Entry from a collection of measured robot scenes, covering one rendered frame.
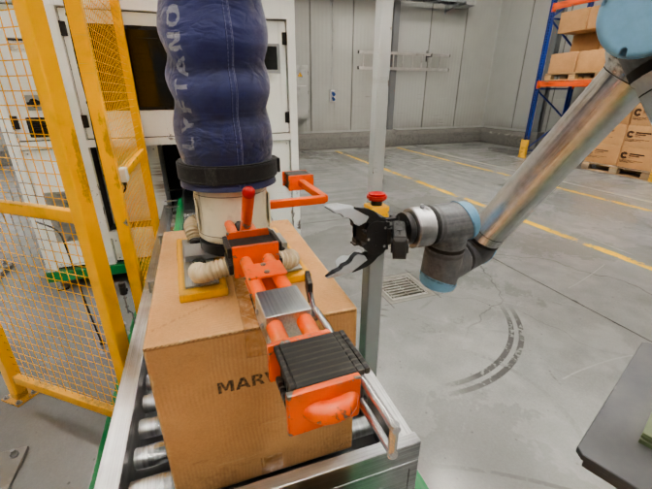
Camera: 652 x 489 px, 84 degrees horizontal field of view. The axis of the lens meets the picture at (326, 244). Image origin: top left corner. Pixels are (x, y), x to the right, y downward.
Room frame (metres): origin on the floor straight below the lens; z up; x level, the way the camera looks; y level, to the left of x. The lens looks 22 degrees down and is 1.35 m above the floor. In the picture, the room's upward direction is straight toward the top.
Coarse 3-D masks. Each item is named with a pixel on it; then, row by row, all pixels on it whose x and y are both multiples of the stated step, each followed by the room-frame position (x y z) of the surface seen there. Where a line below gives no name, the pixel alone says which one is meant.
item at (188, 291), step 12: (180, 240) 0.96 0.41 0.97; (192, 240) 0.88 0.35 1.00; (180, 252) 0.87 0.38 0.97; (180, 264) 0.80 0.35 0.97; (180, 276) 0.74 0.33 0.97; (180, 288) 0.68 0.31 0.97; (192, 288) 0.68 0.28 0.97; (204, 288) 0.68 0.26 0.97; (216, 288) 0.68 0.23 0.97; (180, 300) 0.65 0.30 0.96; (192, 300) 0.66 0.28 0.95
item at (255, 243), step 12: (264, 228) 0.67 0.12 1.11; (228, 240) 0.64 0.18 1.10; (240, 240) 0.64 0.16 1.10; (252, 240) 0.64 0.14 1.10; (264, 240) 0.64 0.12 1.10; (276, 240) 0.62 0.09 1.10; (228, 252) 0.58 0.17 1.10; (240, 252) 0.58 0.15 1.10; (252, 252) 0.59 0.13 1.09; (264, 252) 0.59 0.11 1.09; (276, 252) 0.60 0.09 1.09; (228, 264) 0.59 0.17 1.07; (240, 276) 0.58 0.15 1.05
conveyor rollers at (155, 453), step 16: (144, 400) 0.79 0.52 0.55; (144, 432) 0.69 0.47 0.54; (160, 432) 0.70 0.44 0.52; (352, 432) 0.69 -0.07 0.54; (368, 432) 0.70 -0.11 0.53; (144, 448) 0.63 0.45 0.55; (160, 448) 0.64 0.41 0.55; (144, 464) 0.61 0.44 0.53; (144, 480) 0.55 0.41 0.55; (160, 480) 0.55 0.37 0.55; (256, 480) 0.56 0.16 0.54
